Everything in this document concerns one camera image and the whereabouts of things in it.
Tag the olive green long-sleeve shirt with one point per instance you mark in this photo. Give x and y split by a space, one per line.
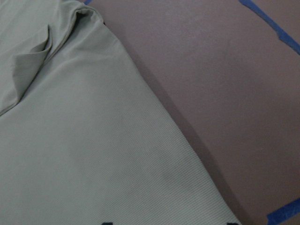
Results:
83 139

